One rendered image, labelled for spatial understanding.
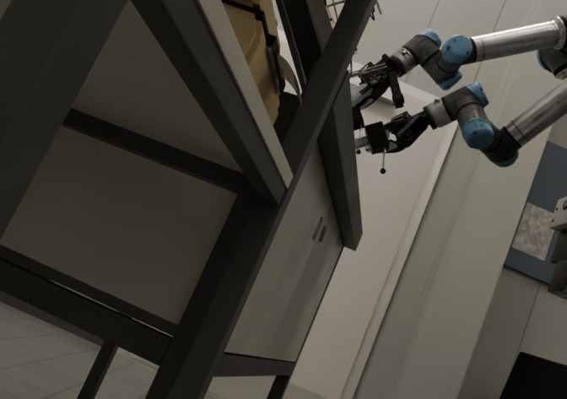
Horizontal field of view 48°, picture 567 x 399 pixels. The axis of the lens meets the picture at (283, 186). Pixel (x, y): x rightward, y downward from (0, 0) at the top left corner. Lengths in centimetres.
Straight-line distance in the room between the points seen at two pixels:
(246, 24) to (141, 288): 45
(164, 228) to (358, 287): 286
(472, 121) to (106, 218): 106
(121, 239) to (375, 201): 296
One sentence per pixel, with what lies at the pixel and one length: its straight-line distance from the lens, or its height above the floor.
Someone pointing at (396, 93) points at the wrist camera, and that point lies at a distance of 194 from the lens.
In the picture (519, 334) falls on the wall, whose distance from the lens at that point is 407.
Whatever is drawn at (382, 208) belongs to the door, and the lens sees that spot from 383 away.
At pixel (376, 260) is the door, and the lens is 379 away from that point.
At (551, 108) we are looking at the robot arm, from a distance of 183.
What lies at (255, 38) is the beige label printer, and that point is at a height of 72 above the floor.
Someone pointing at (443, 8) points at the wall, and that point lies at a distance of 441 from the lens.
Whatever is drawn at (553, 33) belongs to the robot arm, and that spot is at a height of 154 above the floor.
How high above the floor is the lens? 47
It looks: 12 degrees up
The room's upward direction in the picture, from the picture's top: 24 degrees clockwise
